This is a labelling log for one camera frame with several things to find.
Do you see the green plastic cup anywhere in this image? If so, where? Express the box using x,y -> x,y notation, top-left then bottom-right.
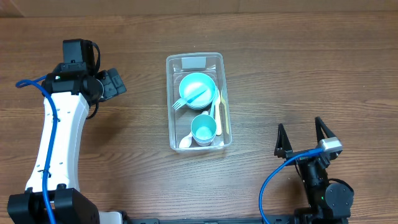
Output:
191,114 -> 216,141

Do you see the yellow plastic fork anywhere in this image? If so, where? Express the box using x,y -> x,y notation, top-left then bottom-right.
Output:
215,91 -> 222,136

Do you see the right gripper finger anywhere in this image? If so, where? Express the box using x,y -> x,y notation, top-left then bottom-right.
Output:
315,116 -> 337,144
274,123 -> 293,158

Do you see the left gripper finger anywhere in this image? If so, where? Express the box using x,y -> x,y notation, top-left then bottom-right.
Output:
108,68 -> 127,95
98,70 -> 118,100

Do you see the blue plastic cup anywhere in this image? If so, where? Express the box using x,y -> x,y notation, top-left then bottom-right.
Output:
195,139 -> 213,146

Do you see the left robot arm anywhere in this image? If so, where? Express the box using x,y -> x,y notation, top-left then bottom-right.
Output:
7,63 -> 129,223

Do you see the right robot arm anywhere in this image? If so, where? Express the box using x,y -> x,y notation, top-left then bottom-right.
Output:
269,117 -> 354,223

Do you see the light blue bowl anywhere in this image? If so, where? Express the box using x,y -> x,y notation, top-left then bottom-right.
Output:
179,72 -> 216,110

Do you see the clear plastic container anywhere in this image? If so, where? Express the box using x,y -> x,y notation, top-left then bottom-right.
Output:
166,52 -> 232,153

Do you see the white fork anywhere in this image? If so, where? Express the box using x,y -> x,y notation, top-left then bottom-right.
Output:
209,86 -> 220,119
172,88 -> 206,110

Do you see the right blue cable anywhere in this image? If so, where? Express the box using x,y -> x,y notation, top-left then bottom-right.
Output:
258,147 -> 324,224

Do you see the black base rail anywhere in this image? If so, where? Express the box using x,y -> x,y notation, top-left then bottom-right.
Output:
121,213 -> 349,224

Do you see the white plastic spoon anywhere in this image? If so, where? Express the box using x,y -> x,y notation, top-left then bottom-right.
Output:
178,110 -> 208,148

